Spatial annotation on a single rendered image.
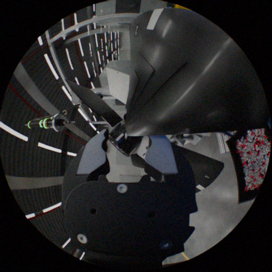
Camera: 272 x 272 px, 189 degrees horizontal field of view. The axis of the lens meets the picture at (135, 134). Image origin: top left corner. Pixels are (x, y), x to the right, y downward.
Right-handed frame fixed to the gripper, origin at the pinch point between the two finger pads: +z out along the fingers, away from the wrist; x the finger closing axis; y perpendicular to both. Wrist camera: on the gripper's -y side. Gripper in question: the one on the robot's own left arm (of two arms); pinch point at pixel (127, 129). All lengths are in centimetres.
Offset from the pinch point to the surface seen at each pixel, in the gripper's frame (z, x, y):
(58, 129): 9.6, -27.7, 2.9
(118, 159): 361, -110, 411
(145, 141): 12.3, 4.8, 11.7
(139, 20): -0.6, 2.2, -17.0
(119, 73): 40.3, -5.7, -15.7
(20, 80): 90, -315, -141
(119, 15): 42, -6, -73
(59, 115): 12.5, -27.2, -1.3
